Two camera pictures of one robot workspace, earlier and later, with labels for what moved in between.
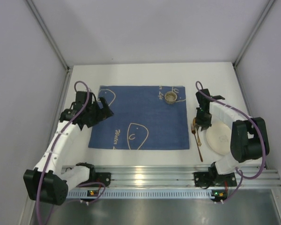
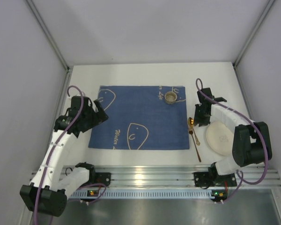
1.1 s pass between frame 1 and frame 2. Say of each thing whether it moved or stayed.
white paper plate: stayed
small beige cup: stayed
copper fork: moved
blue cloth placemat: stayed
